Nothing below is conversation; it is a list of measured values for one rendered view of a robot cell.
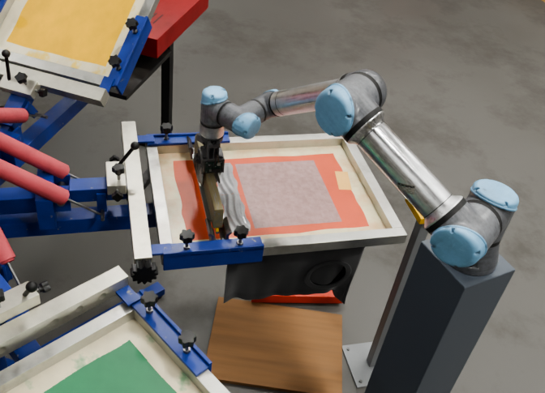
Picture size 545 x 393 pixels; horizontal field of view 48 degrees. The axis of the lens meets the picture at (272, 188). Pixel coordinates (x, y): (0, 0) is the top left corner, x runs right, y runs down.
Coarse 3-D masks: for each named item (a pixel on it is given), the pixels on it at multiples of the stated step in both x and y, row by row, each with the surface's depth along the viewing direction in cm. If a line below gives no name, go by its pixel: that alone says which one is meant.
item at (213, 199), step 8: (200, 144) 211; (208, 176) 198; (208, 184) 195; (216, 184) 195; (208, 192) 193; (216, 192) 192; (208, 200) 194; (216, 200) 189; (208, 208) 195; (216, 208) 186; (216, 216) 187; (216, 224) 189
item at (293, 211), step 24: (288, 192) 215; (312, 192) 217; (336, 192) 219; (192, 216) 200; (264, 216) 204; (288, 216) 206; (312, 216) 207; (336, 216) 208; (360, 216) 210; (192, 240) 192
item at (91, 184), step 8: (72, 184) 192; (80, 184) 193; (88, 184) 193; (96, 184) 194; (104, 184) 194; (72, 192) 191; (80, 192) 191; (88, 192) 192; (96, 192) 193; (104, 192) 193; (80, 200) 193; (88, 200) 194; (96, 200) 195
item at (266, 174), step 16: (176, 160) 222; (192, 160) 223; (240, 160) 226; (256, 160) 227; (272, 160) 229; (288, 160) 230; (304, 160) 231; (320, 160) 232; (336, 160) 233; (176, 176) 215; (192, 176) 216; (240, 176) 219; (256, 176) 220; (272, 176) 221; (288, 176) 222; (304, 176) 224; (320, 176) 225; (192, 192) 209; (240, 192) 212; (256, 192) 213; (272, 192) 214
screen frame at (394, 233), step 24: (192, 144) 225; (240, 144) 230; (264, 144) 232; (288, 144) 235; (312, 144) 238; (336, 144) 241; (360, 168) 226; (168, 216) 194; (384, 216) 207; (168, 240) 186; (264, 240) 191; (288, 240) 192; (312, 240) 193; (336, 240) 194; (360, 240) 196; (384, 240) 199
